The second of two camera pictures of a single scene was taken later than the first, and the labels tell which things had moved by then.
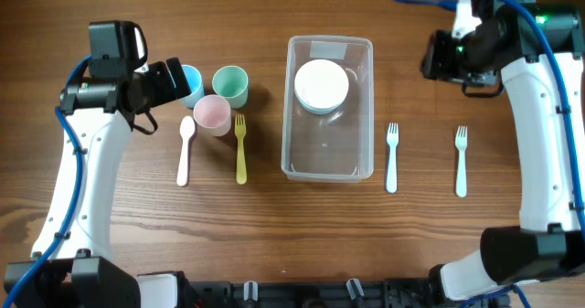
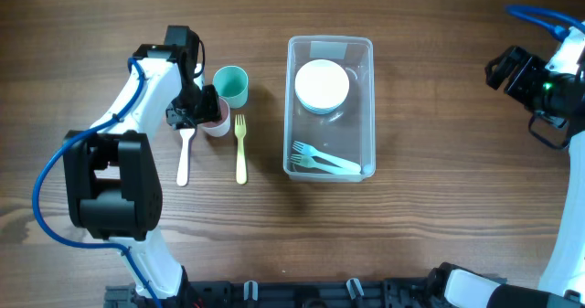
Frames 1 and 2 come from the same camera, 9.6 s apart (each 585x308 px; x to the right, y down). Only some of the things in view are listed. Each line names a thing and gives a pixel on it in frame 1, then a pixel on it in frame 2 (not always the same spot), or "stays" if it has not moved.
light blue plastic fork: [392, 140] → [311, 152]
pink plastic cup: [212, 114] stays
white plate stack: [321, 86] stays
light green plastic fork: [461, 138] → [311, 162]
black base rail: [408, 292] stays
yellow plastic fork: [239, 125] stays
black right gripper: [439, 58] → [510, 71]
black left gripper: [161, 81] → [190, 113]
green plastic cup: [231, 82] stays
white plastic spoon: [186, 129] stays
